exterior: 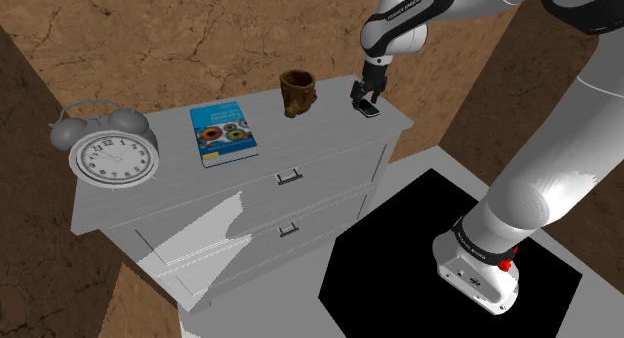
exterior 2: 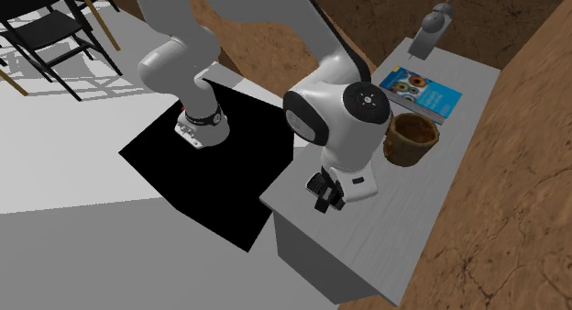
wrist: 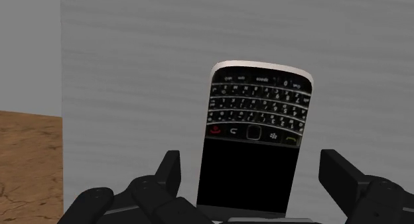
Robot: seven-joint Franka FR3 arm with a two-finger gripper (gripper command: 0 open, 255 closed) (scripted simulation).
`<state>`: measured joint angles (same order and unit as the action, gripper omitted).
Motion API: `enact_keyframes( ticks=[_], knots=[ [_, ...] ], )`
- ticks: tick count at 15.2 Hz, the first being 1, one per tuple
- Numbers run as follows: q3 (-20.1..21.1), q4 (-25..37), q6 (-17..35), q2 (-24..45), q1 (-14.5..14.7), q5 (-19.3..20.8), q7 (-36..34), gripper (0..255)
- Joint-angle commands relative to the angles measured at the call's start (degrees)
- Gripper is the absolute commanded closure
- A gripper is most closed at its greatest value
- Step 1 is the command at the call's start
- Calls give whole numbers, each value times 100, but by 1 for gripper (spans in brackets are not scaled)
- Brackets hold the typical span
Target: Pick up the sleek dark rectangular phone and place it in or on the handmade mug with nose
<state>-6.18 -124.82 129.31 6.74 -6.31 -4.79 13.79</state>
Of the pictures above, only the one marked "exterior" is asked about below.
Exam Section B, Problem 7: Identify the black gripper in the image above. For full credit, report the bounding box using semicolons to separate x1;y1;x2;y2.
350;63;389;110

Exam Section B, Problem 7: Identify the grey twin-bell alarm clock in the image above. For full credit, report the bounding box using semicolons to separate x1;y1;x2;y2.
49;99;161;190

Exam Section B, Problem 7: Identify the black robot stand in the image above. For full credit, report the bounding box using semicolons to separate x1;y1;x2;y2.
317;168;584;338

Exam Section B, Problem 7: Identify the brown carved wooden cup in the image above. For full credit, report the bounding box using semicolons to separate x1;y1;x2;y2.
279;69;319;119

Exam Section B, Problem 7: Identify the black smartphone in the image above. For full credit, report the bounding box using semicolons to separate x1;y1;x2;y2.
356;99;381;118

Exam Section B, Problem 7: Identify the grey chest of drawers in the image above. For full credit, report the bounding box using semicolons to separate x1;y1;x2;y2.
70;74;415;314

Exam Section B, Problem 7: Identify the blue book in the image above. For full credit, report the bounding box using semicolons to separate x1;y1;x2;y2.
189;100;260;170

